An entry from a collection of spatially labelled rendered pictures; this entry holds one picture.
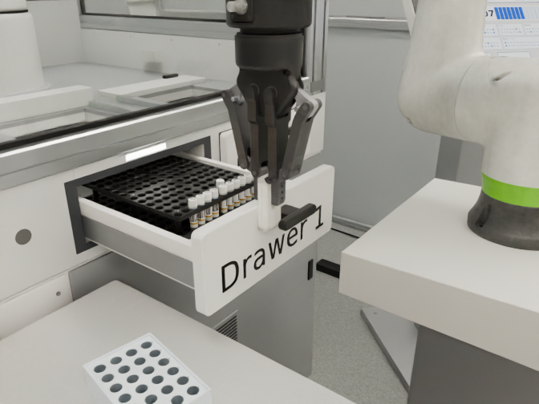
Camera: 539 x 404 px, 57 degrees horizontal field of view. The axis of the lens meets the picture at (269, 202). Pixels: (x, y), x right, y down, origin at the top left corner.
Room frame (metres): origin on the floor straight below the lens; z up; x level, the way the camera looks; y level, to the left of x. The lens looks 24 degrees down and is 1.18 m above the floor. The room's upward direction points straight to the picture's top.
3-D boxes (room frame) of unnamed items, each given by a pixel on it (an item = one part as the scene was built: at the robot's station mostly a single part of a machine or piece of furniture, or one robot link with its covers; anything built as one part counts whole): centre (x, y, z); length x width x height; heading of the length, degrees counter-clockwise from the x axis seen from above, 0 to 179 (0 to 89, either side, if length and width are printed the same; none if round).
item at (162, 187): (0.72, 0.15, 0.87); 0.22 x 0.18 x 0.06; 53
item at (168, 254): (0.72, 0.16, 0.86); 0.40 x 0.26 x 0.06; 53
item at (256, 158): (0.57, 0.01, 1.02); 0.04 x 0.01 x 0.11; 143
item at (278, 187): (0.55, -0.02, 0.96); 0.03 x 0.01 x 0.05; 53
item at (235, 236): (0.60, -0.01, 0.87); 0.29 x 0.02 x 0.11; 143
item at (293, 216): (0.58, -0.03, 0.91); 0.07 x 0.04 x 0.01; 143
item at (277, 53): (0.56, 0.00, 1.09); 0.08 x 0.07 x 0.09; 53
